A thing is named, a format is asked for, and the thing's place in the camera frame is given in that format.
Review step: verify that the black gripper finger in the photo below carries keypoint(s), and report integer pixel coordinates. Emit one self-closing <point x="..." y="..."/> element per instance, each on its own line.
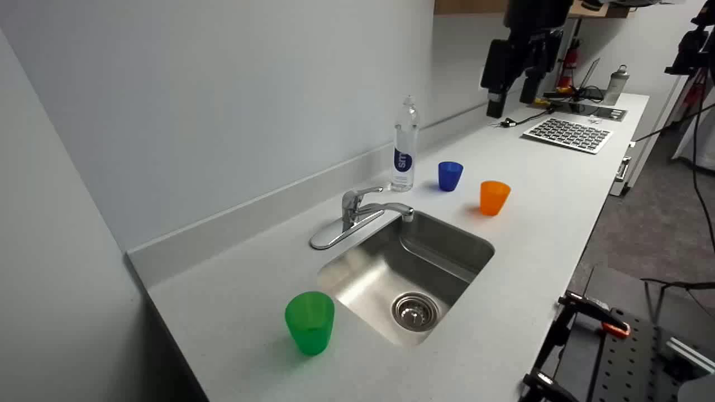
<point x="531" y="89"/>
<point x="497" y="104"/>

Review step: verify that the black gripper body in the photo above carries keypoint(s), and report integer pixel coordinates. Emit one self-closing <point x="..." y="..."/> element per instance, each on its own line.
<point x="503" y="62"/>

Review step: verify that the chrome faucet spout and base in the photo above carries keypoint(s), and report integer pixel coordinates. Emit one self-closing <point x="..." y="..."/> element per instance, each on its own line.
<point x="334" y="237"/>

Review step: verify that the silver keyboard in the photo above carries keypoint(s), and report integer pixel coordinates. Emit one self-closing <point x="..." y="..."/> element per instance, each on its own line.
<point x="568" y="134"/>

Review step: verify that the dark flat tray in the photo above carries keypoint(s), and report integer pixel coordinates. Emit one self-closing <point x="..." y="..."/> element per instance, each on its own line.
<point x="594" y="109"/>

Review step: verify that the blue plastic cup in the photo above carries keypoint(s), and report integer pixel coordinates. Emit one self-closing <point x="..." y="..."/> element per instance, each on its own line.
<point x="449" y="177"/>

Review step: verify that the silver spray bottle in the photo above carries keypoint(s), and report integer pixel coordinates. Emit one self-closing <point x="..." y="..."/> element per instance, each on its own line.
<point x="616" y="85"/>

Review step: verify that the orange plastic cup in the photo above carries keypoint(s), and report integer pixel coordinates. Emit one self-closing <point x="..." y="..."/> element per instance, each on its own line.
<point x="494" y="196"/>

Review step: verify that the stainless steel sink basin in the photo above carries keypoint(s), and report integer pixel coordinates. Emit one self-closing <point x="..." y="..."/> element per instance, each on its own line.
<point x="437" y="257"/>

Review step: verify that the metal sink drain strainer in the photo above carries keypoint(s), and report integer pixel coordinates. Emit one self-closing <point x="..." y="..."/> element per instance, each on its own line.
<point x="415" y="310"/>

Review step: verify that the green plastic cup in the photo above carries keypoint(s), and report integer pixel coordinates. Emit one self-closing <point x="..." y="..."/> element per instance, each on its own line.
<point x="308" y="324"/>

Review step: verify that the black perforated breadboard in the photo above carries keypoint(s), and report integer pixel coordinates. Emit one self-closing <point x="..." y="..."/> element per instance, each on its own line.
<point x="633" y="369"/>

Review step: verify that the black camera on tripod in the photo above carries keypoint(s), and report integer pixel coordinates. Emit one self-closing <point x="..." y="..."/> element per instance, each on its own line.
<point x="693" y="48"/>

